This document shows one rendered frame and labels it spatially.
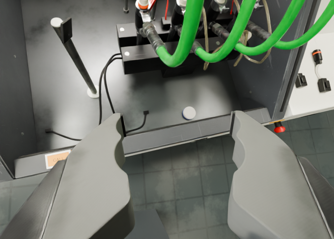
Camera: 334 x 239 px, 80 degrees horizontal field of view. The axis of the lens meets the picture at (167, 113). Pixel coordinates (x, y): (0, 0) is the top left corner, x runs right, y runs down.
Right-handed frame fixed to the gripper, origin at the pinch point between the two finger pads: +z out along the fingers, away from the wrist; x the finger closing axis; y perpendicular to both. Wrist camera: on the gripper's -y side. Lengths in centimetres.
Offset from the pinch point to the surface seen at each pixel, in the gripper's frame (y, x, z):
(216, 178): 108, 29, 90
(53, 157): 21.9, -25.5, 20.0
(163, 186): 106, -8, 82
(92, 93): 17, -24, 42
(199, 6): -5.7, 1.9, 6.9
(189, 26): -4.1, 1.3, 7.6
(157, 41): -0.6, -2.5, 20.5
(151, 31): -1.5, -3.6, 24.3
